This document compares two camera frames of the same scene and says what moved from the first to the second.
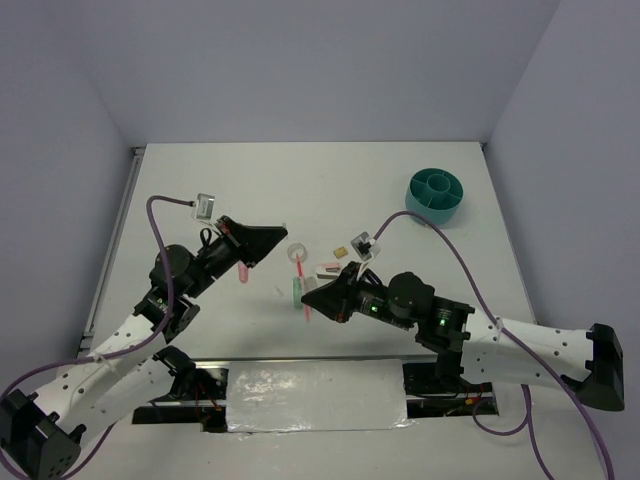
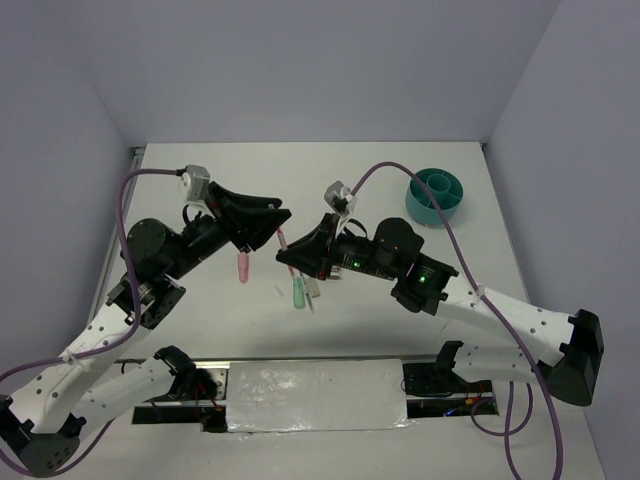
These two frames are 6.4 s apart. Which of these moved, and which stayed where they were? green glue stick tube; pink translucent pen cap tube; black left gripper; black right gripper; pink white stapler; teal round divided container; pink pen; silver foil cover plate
Moved: black right gripper; pink pen; black left gripper
Stayed: teal round divided container; pink white stapler; pink translucent pen cap tube; green glue stick tube; silver foil cover plate
